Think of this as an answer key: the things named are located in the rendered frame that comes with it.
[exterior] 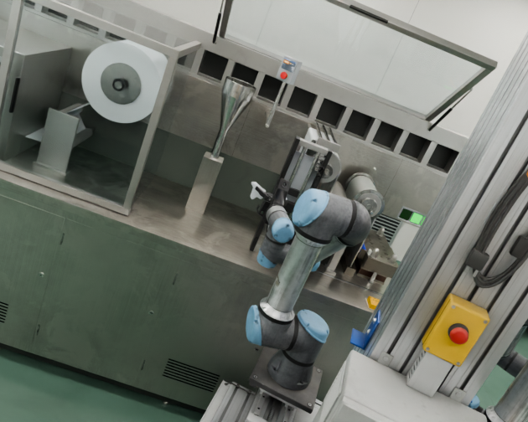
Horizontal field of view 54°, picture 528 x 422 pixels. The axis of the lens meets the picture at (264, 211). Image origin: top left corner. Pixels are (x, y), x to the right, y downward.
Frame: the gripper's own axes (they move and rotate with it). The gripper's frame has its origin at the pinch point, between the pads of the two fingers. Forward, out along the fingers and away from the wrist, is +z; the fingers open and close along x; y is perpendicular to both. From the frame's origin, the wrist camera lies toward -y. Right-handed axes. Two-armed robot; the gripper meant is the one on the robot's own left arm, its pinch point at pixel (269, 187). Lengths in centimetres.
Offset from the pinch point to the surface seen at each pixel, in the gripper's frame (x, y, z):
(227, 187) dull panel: 2, 26, 59
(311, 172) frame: 15.9, -11.1, 8.4
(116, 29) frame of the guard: -75, -25, 17
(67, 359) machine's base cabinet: -39, 117, 10
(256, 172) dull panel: 11, 11, 57
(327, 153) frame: 17.1, -21.4, 7.4
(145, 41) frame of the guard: -64, -27, 15
